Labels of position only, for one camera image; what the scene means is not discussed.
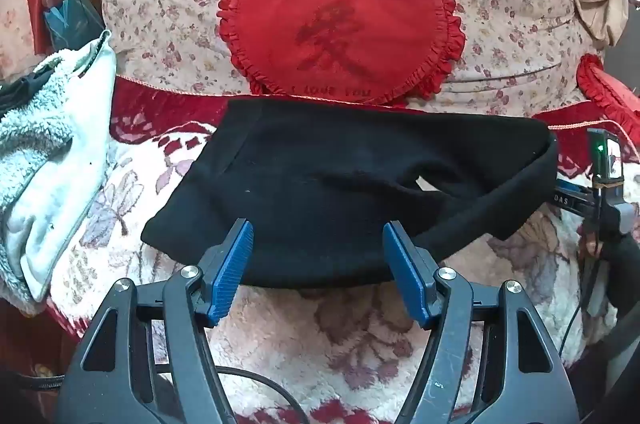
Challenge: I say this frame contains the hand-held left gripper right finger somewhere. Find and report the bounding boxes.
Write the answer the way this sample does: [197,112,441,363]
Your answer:
[382,220,582,424]

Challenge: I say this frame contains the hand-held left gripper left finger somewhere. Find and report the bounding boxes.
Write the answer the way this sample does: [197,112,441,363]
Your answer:
[52,218,256,424]

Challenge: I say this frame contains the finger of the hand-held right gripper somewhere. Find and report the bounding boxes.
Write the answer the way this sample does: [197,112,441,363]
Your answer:
[552,179,598,214]

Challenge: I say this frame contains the black pants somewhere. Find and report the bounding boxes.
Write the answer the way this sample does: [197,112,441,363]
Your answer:
[141,98,559,290]

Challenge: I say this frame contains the red frilled pillow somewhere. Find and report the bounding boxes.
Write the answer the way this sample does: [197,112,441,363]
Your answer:
[576,53,640,132]

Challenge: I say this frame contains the red and white plush blanket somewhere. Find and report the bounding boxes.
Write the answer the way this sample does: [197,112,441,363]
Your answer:
[45,76,640,424]

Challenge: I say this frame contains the light blue fleece jacket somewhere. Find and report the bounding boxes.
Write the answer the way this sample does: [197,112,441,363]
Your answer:
[0,29,118,305]

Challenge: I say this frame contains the floral beige pillow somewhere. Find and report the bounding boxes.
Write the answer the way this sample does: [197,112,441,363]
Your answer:
[101,0,606,115]

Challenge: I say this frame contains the red heart-shaped pillow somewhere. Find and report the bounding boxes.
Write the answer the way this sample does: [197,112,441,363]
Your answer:
[217,0,467,106]

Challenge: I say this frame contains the black garment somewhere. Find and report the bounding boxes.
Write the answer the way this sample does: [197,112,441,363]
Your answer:
[0,71,53,115]

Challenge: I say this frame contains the teal bag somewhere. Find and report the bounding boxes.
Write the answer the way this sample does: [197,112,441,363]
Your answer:
[42,0,106,53]

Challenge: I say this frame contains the floral armrest cushion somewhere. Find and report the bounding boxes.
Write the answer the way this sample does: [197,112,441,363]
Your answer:
[0,0,43,77]

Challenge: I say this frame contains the black cable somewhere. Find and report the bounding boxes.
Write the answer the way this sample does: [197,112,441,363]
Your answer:
[214,365,312,424]

